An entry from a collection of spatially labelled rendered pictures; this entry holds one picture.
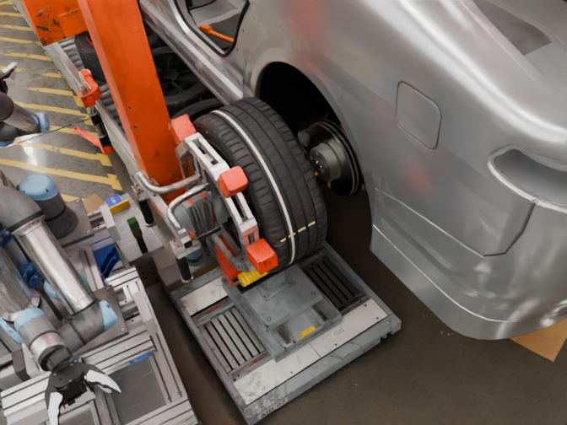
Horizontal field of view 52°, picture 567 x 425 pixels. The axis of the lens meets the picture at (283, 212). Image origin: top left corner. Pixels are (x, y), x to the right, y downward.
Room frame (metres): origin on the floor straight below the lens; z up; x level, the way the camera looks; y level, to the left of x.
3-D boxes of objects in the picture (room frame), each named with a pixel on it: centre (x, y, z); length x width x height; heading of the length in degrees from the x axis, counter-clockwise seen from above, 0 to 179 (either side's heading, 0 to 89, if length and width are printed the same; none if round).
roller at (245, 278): (1.50, 0.10, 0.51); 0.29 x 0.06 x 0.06; 118
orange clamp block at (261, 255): (1.28, 0.09, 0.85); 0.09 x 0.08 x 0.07; 28
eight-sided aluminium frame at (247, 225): (1.56, 0.25, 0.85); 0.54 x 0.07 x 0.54; 28
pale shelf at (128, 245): (1.90, 0.74, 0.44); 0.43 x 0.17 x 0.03; 28
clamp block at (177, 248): (1.31, 0.35, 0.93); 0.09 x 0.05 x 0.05; 118
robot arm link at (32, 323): (0.83, 0.65, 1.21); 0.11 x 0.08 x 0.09; 36
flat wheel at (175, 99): (3.07, 0.61, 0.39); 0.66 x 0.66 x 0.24
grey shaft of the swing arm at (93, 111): (2.96, 1.08, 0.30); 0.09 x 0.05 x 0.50; 28
